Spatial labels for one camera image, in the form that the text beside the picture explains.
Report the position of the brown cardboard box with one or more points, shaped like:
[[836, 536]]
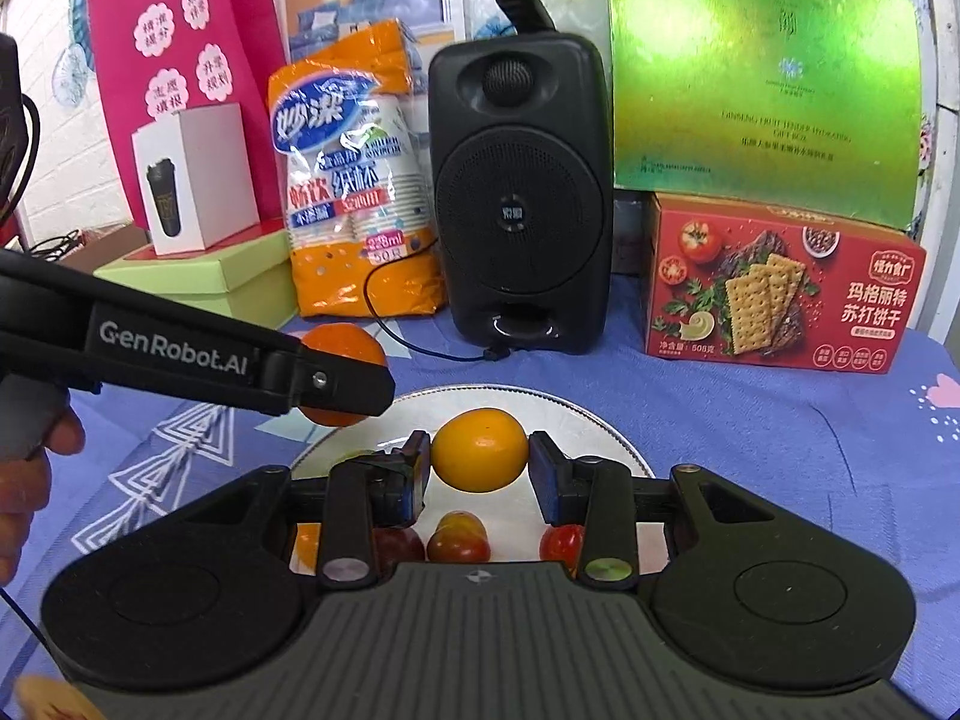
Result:
[[112, 247]]

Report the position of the red and green tomato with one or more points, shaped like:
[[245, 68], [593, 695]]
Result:
[[459, 540]]

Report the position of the small yellow orange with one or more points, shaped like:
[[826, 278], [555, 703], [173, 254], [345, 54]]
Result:
[[480, 450]]

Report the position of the white plate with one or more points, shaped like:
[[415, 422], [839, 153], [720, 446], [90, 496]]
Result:
[[570, 427]]

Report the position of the light green lidded box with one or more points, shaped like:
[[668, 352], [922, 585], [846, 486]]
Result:
[[247, 292]]

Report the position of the shiny green gift box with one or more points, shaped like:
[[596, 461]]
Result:
[[750, 90]]

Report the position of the blue paper fan decoration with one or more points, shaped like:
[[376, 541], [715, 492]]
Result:
[[71, 71]]

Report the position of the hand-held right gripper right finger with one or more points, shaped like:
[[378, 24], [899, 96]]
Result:
[[544, 476]]

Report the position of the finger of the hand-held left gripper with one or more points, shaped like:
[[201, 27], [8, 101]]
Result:
[[337, 382]]

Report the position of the red cracker box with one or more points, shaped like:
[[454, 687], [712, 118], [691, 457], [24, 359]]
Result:
[[847, 300]]

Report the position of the pink paper bag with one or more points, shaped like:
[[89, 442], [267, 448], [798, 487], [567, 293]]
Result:
[[120, 52]]

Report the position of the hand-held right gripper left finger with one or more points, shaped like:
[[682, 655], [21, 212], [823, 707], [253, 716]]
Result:
[[409, 487]]

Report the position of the person's left hand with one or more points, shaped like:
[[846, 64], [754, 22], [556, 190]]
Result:
[[19, 510]]

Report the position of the black speaker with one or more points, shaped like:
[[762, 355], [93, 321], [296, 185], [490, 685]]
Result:
[[525, 165]]

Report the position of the blue printed tablecloth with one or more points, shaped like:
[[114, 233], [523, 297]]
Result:
[[750, 450]]

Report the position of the white cup box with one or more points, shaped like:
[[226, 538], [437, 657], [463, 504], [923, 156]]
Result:
[[217, 165]]

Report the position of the mandarin orange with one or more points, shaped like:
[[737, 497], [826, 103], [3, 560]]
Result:
[[345, 349]]

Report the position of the pack of paper cups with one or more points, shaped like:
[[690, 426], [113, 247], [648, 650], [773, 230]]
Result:
[[330, 285]]

